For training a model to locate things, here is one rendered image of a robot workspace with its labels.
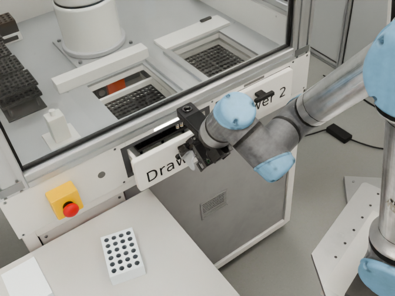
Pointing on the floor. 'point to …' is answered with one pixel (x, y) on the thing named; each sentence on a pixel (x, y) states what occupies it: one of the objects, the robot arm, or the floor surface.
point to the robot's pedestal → (350, 261)
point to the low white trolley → (167, 219)
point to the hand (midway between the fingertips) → (188, 151)
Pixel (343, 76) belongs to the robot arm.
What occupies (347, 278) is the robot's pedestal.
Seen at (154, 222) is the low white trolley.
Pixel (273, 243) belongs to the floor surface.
